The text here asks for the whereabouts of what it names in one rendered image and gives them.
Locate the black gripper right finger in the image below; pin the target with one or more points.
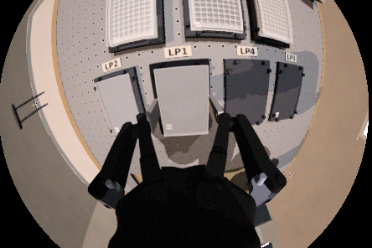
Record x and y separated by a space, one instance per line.
265 179

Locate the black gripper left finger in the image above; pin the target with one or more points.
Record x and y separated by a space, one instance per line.
108 185

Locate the grey perforated base plate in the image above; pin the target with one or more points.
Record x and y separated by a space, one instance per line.
81 51

